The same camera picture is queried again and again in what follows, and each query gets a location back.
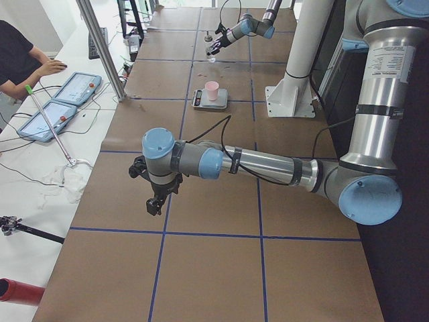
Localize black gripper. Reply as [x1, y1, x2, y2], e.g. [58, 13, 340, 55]
[206, 30, 233, 56]
[146, 176, 183, 215]

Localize glass sauce bottle metal spout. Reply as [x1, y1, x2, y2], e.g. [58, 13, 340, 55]
[204, 31, 216, 63]

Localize pink paper cup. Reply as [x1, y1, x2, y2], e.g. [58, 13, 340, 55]
[204, 80, 219, 101]

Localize person's forearm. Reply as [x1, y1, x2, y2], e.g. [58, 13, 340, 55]
[1, 47, 50, 101]

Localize silver digital kitchen scale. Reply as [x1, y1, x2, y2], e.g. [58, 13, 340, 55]
[192, 89, 228, 111]

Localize person's hand on mouse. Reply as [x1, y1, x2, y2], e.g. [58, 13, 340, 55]
[36, 60, 68, 77]

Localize black box with label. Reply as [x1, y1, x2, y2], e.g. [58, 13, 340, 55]
[127, 34, 140, 62]

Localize white crumpled cloth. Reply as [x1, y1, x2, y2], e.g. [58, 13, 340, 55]
[37, 160, 93, 209]

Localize green tipped metal rod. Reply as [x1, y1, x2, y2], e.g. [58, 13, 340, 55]
[25, 85, 93, 169]

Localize black computer keyboard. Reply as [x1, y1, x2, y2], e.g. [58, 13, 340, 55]
[87, 27, 109, 60]

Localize lower blue teach pendant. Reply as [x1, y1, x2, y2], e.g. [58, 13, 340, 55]
[16, 101, 78, 143]

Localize blue teach pendant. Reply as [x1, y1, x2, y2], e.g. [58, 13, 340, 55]
[16, 101, 78, 143]
[52, 72, 102, 107]

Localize upper blue teach pendant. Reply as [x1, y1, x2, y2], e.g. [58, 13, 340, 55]
[52, 72, 102, 107]

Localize red fire extinguisher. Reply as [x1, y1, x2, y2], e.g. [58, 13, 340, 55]
[1, 278, 45, 306]

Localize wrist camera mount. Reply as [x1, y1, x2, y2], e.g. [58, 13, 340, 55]
[215, 22, 227, 34]
[128, 155, 150, 181]

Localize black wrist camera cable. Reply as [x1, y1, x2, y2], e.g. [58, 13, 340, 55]
[219, 0, 243, 26]

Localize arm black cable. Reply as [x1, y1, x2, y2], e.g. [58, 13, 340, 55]
[186, 115, 358, 186]

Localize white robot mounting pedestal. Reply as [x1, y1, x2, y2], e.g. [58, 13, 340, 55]
[265, 0, 334, 118]

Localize aluminium frame post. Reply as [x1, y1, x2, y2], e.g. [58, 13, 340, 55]
[76, 0, 126, 102]

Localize black camera tripod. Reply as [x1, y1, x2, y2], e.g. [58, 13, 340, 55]
[1, 216, 65, 244]

